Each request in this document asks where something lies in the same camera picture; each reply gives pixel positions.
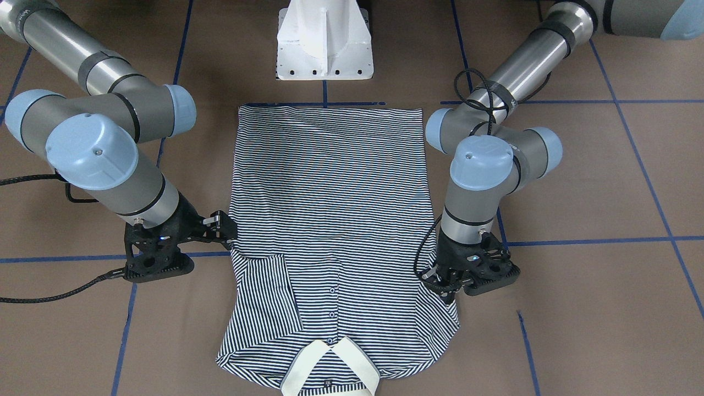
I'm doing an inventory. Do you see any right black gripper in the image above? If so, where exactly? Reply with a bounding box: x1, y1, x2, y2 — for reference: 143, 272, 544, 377
123, 195, 238, 283

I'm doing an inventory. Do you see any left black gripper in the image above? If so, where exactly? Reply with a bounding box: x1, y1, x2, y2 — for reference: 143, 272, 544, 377
419, 231, 521, 304

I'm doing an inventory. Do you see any striped polo shirt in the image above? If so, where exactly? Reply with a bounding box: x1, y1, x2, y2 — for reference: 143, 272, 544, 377
216, 106, 460, 395

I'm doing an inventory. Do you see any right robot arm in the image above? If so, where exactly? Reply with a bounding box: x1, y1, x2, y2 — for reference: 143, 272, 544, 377
2, 1, 237, 283

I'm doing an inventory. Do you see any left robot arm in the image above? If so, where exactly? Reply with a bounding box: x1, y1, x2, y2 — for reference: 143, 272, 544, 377
496, 34, 702, 320

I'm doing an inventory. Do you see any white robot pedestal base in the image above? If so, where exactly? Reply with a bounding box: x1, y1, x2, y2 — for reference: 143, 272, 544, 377
275, 1, 375, 81

